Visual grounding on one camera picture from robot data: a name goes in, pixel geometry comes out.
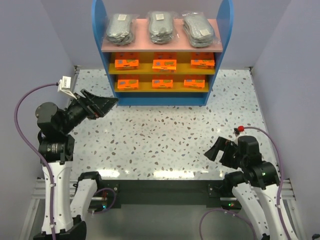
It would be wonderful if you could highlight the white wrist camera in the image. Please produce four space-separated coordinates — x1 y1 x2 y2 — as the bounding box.
57 76 77 99
233 134 242 145

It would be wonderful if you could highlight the orange sponge pack hidden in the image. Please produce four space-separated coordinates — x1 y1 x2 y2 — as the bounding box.
117 74 140 91

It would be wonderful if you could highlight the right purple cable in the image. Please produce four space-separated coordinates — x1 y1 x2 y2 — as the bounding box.
198 125 293 240

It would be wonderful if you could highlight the orange sponge pack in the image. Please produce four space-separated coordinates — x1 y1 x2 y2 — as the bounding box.
190 52 215 69
114 52 140 70
183 74 206 89
151 74 174 89
152 52 177 73

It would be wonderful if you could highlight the blue shelf unit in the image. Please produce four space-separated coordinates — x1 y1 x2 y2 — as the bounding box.
91 0 234 106

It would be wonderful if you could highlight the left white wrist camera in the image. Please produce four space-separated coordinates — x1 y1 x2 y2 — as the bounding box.
57 76 77 99

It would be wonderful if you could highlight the purple cable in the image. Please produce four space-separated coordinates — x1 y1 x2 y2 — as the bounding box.
198 125 293 240
13 83 61 240

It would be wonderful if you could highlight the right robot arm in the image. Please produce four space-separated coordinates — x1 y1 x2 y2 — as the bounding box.
204 135 298 240

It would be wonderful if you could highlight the silver scrubber pack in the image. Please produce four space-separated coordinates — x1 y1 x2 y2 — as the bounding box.
147 11 179 45
104 13 139 46
181 11 221 48

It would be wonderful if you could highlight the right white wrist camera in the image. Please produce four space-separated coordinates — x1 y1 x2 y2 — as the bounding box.
233 134 242 145

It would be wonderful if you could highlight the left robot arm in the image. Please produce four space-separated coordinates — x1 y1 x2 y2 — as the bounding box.
34 89 118 240

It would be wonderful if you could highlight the orange sponge pack on shelf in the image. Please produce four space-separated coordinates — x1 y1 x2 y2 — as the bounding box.
190 52 215 69

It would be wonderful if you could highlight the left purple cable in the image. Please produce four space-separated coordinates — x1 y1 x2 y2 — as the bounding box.
13 83 61 240

